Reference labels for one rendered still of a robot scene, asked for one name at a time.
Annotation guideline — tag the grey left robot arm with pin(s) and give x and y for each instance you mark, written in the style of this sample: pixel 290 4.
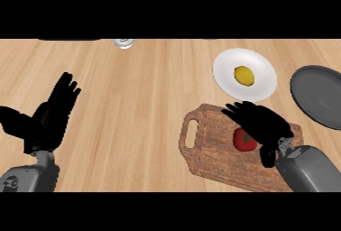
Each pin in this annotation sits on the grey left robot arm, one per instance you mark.
pixel 32 176

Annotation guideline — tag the dark grey pan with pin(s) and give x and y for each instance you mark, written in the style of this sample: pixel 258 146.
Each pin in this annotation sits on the dark grey pan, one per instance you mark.
pixel 320 96

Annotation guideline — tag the red tomato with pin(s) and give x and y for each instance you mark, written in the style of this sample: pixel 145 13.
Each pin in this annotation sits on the red tomato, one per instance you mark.
pixel 243 142

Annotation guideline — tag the white plate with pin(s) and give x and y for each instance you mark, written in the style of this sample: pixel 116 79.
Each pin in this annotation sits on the white plate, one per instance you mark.
pixel 246 75

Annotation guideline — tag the yellow lemon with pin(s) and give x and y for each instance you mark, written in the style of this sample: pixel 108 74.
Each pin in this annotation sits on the yellow lemon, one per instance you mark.
pixel 244 75

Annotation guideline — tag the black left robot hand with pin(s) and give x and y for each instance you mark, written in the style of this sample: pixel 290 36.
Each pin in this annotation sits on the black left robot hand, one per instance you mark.
pixel 49 120

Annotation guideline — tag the brown wooden cutting board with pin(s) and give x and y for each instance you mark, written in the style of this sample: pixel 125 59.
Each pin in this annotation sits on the brown wooden cutting board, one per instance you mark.
pixel 218 150

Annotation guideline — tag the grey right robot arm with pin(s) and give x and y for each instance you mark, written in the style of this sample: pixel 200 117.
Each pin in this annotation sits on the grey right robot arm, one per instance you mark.
pixel 305 168

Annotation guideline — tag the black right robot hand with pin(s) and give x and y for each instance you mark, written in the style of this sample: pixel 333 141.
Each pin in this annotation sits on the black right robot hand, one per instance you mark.
pixel 262 120

